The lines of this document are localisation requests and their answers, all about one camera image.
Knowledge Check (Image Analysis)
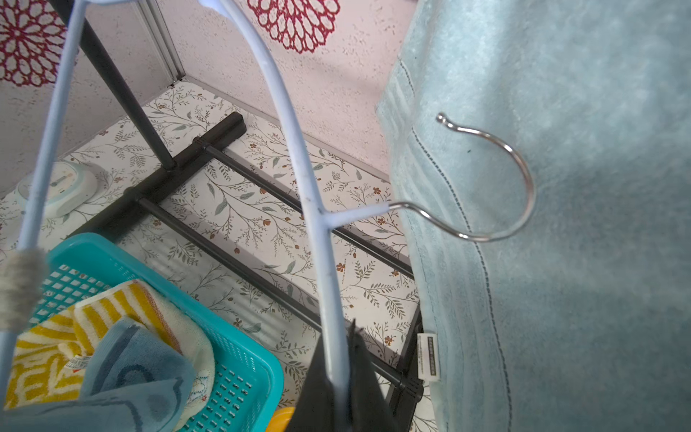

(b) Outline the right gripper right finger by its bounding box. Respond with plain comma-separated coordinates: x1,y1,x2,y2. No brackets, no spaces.
348,321,399,432

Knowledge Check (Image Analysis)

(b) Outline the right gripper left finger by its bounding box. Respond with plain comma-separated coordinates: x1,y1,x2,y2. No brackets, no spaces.
286,337,334,432

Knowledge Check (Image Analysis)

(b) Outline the blue hello towel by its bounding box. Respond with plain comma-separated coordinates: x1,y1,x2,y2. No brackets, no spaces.
1,317,196,431

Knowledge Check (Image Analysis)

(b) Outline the yellow striped towel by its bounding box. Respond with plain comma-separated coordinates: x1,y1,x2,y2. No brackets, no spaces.
5,280,214,422

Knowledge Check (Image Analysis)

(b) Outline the teal plain towel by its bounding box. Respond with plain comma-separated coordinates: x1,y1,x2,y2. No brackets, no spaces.
377,1,690,431

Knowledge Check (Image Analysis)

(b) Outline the light blue hanger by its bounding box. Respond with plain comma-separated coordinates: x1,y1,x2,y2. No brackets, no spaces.
0,0,536,432

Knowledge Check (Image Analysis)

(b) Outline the yellow plastic tray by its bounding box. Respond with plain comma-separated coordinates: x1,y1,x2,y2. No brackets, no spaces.
266,407,295,432

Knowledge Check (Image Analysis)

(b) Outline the teal plastic basket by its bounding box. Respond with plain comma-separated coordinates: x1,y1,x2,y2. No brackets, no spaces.
30,233,284,431

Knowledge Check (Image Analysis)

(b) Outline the black clothes rack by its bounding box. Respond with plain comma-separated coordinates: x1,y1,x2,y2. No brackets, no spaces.
48,0,425,432

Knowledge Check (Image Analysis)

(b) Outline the white round clock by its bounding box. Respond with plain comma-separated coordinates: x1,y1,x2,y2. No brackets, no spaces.
43,162,98,219

